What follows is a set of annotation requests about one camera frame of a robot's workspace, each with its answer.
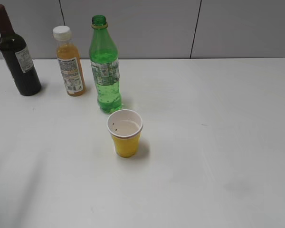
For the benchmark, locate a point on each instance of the yellow paper cup white inside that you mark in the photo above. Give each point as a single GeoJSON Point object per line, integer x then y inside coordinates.
{"type": "Point", "coordinates": [125, 128]}

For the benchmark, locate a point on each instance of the green sprite plastic bottle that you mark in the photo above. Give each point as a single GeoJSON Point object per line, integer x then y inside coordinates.
{"type": "Point", "coordinates": [103, 55]}

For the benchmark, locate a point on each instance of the orange juice bottle white cap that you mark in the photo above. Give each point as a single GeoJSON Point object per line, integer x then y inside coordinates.
{"type": "Point", "coordinates": [69, 61]}

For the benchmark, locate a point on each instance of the dark red wine bottle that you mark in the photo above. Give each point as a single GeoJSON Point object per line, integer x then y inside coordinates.
{"type": "Point", "coordinates": [17, 57]}

